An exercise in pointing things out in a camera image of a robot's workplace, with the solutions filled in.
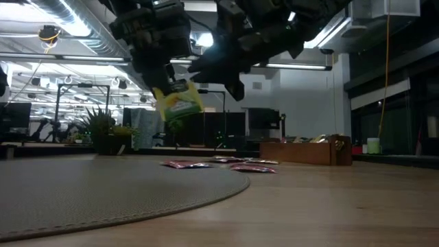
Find wooden compartment tray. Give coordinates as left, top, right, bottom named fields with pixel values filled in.
left=259, top=134, right=353, bottom=167

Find yellow hanging cable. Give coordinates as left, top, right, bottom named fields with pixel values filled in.
left=377, top=0, right=392, bottom=139

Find black aluminium table frame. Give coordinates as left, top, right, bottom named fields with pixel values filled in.
left=0, top=143, right=261, bottom=161

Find white ceiling box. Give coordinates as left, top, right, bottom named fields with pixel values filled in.
left=349, top=0, right=421, bottom=20

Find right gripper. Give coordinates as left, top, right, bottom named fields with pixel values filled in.
left=187, top=0, right=309, bottom=102

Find yellow cord reel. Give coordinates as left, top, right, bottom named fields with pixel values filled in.
left=36, top=23, right=63, bottom=45

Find black screen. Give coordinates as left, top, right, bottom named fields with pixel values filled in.
left=247, top=107, right=281, bottom=131

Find potted green plant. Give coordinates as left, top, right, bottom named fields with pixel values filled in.
left=84, top=106, right=141, bottom=156

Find black station frame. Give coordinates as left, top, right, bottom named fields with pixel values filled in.
left=54, top=82, right=111, bottom=142
left=197, top=88, right=226, bottom=114

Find ceiling light strip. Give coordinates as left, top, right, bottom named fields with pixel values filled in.
left=0, top=51, right=333, bottom=71

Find round grey mat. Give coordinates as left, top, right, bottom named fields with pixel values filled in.
left=0, top=157, right=251, bottom=243

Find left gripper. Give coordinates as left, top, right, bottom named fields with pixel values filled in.
left=109, top=8, right=192, bottom=97

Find black monitor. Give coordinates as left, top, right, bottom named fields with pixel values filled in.
left=0, top=102, right=32, bottom=130

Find black stand pole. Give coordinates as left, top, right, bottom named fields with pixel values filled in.
left=279, top=113, right=288, bottom=143

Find small green plant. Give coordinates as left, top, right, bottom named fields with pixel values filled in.
left=167, top=119, right=185, bottom=147

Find black partition panels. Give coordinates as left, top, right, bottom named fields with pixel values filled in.
left=163, top=110, right=247, bottom=149

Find grey cloth cover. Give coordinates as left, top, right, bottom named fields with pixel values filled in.
left=130, top=107, right=166, bottom=149

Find green cup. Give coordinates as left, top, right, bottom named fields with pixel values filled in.
left=366, top=137, right=381, bottom=155

